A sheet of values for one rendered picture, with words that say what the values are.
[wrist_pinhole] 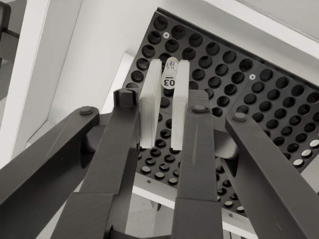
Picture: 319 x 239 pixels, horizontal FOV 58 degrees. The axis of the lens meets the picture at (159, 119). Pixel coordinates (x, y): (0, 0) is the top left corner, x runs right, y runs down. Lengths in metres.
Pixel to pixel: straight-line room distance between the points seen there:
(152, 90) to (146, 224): 1.62
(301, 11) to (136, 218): 1.48
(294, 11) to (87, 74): 0.28
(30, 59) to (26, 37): 0.02
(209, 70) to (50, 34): 0.16
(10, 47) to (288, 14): 0.34
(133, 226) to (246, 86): 1.55
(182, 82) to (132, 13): 0.19
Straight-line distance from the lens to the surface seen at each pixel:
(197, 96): 0.17
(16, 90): 0.31
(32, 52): 0.29
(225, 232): 0.49
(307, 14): 0.45
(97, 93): 0.38
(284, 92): 0.31
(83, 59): 0.37
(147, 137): 0.15
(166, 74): 0.20
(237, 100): 0.30
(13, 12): 1.17
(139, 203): 1.60
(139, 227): 1.79
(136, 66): 0.29
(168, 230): 0.80
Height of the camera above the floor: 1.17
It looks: 62 degrees down
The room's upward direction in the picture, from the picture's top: 170 degrees counter-clockwise
